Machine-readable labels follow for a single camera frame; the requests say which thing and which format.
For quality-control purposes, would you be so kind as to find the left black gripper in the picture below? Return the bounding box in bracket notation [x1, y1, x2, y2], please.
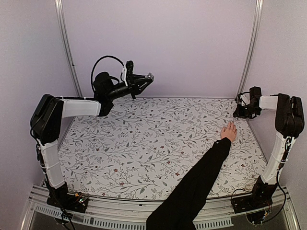
[106, 74, 152, 100]

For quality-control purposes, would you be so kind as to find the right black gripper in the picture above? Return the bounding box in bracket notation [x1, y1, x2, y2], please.
[234, 103, 261, 119]

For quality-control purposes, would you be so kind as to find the black sleeved forearm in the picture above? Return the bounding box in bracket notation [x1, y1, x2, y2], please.
[146, 138, 232, 230]

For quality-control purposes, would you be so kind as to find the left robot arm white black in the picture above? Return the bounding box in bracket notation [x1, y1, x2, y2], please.
[30, 72, 154, 189]

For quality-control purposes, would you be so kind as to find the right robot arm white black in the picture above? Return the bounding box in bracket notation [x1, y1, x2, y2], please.
[233, 86, 305, 184]

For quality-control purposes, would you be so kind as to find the person's bare hand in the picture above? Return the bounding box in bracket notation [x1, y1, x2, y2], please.
[220, 121, 237, 142]

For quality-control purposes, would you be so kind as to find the floral patterned table mat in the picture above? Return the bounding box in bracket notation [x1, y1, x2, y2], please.
[59, 98, 266, 200]

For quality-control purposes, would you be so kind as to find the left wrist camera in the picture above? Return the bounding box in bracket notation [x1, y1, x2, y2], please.
[120, 60, 134, 87]

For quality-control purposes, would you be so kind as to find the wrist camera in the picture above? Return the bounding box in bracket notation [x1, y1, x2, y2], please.
[236, 92, 250, 106]
[120, 60, 134, 87]

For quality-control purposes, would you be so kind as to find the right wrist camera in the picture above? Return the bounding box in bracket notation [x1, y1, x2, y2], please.
[236, 92, 250, 106]

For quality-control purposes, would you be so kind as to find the right aluminium frame post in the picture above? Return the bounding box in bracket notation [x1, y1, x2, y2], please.
[237, 0, 263, 94]

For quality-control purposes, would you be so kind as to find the aluminium frame post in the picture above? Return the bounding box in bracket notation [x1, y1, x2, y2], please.
[54, 0, 83, 97]
[237, 0, 263, 94]

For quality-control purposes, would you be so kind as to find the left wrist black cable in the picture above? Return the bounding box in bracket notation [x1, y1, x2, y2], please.
[90, 55, 127, 93]

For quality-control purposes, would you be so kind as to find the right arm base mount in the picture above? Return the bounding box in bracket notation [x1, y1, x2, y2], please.
[231, 178, 277, 225]

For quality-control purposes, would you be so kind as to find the left aluminium frame post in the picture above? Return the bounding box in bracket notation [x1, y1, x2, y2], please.
[54, 0, 83, 97]

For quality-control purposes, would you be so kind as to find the front aluminium rail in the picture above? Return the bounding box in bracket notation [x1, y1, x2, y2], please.
[21, 184, 300, 230]

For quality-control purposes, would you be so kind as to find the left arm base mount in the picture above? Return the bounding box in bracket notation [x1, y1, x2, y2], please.
[47, 184, 89, 213]

